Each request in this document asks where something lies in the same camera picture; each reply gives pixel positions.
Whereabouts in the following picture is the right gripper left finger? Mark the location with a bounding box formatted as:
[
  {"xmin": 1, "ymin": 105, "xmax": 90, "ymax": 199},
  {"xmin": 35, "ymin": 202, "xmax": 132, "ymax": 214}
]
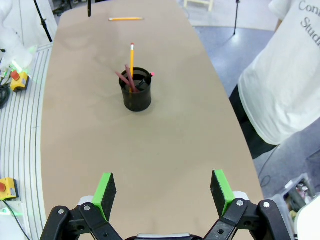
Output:
[{"xmin": 39, "ymin": 172, "xmax": 123, "ymax": 240}]

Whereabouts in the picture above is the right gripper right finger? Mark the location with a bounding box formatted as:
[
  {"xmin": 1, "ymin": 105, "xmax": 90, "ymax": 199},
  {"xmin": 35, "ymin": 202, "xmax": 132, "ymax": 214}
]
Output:
[{"xmin": 199, "ymin": 169, "xmax": 293, "ymax": 240}]

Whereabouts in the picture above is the maroon pen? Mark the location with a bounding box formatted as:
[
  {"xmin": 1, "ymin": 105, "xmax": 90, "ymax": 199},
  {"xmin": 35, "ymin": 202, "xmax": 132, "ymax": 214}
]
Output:
[
  {"xmin": 124, "ymin": 64, "xmax": 140, "ymax": 94},
  {"xmin": 114, "ymin": 71, "xmax": 135, "ymax": 92}
]

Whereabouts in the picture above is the black marker red cap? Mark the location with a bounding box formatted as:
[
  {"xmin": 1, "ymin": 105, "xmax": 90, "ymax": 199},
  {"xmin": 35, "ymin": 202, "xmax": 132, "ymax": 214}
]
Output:
[{"xmin": 136, "ymin": 71, "xmax": 156, "ymax": 91}]

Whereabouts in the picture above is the yellow pencil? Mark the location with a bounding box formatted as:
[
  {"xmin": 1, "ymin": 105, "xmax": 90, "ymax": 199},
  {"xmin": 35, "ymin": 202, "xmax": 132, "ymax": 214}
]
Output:
[
  {"xmin": 108, "ymin": 16, "xmax": 145, "ymax": 22},
  {"xmin": 129, "ymin": 42, "xmax": 136, "ymax": 94}
]

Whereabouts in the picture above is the black mesh pen holder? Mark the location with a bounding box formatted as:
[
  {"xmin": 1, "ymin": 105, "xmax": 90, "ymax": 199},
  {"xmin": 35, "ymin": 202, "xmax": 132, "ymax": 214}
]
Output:
[{"xmin": 118, "ymin": 66, "xmax": 153, "ymax": 113}]

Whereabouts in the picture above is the clear plastic storage bin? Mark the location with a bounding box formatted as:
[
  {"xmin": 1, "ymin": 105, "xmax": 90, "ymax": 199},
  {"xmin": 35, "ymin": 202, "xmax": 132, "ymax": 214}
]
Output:
[{"xmin": 272, "ymin": 172, "xmax": 320, "ymax": 226}]

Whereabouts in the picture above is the yellow emergency stop box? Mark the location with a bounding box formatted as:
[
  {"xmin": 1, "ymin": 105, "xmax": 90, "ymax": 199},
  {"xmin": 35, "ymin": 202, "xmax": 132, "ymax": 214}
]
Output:
[
  {"xmin": 9, "ymin": 70, "xmax": 31, "ymax": 94},
  {"xmin": 0, "ymin": 176, "xmax": 20, "ymax": 201}
]

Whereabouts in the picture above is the white control box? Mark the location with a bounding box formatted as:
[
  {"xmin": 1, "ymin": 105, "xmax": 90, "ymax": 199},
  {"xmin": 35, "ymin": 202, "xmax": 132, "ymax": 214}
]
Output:
[{"xmin": 0, "ymin": 199, "xmax": 29, "ymax": 240}]

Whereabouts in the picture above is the grey slotted mounting platform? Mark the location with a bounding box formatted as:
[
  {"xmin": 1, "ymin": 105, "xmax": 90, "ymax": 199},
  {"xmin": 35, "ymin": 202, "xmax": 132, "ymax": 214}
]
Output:
[{"xmin": 0, "ymin": 42, "xmax": 59, "ymax": 240}]

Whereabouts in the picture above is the person in white T-shirt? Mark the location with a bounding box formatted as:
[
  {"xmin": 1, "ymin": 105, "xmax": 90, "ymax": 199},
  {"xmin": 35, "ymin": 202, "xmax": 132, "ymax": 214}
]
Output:
[{"xmin": 228, "ymin": 0, "xmax": 320, "ymax": 160}]

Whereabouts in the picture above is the black tripod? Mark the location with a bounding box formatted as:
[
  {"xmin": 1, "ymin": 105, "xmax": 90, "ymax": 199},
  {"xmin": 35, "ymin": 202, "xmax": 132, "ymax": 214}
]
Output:
[
  {"xmin": 232, "ymin": 0, "xmax": 242, "ymax": 36},
  {"xmin": 33, "ymin": 0, "xmax": 54, "ymax": 43}
]

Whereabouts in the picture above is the black cable bundle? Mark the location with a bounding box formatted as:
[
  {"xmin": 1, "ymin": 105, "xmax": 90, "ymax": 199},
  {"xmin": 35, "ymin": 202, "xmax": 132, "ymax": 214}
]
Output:
[{"xmin": 0, "ymin": 84, "xmax": 12, "ymax": 109}]

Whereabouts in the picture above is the pale wooden frame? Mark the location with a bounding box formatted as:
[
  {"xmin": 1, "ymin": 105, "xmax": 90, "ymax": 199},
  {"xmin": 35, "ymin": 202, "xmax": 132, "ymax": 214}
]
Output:
[{"xmin": 183, "ymin": 0, "xmax": 215, "ymax": 13}]

